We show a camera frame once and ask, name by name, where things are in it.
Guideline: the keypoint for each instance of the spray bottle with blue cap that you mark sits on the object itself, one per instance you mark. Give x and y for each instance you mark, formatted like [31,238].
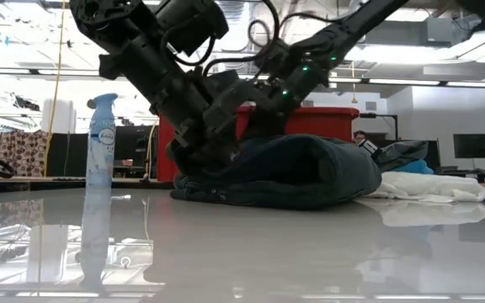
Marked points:
[101,147]

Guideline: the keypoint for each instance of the brown patterned fabric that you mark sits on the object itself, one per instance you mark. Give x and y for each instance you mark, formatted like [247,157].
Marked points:
[19,153]

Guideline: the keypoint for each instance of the grey shorts with printed waistband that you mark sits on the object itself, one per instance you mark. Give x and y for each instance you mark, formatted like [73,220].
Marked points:
[398,153]

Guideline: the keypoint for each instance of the black garment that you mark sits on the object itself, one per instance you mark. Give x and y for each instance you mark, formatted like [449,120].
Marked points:
[289,177]

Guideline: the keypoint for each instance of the black partition panel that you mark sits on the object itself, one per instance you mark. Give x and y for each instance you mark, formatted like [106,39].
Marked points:
[67,153]

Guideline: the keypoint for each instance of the red plastic laundry basket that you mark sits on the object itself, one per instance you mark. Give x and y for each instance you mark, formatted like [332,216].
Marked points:
[322,122]

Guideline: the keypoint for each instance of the person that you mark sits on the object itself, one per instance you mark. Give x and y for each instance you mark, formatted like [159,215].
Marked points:
[359,136]

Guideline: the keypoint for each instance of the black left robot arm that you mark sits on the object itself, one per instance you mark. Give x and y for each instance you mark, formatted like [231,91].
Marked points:
[141,54]

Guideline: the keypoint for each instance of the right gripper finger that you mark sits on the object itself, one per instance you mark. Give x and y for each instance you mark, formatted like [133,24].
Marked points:
[268,126]

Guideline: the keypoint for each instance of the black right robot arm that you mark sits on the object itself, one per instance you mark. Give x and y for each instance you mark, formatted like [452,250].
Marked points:
[352,25]

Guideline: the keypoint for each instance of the black wall screen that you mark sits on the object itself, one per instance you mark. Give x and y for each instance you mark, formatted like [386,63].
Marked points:
[474,146]

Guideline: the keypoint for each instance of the black lamp stand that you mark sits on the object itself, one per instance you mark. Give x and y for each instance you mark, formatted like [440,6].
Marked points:
[395,130]

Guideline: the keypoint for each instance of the white lace garment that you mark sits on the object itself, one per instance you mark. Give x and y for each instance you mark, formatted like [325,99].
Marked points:
[427,187]

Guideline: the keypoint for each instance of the ceiling light strip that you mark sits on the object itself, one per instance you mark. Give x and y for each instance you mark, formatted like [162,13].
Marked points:
[415,82]
[57,72]

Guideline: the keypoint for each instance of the blue garment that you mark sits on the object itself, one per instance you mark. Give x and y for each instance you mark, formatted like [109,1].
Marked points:
[415,167]

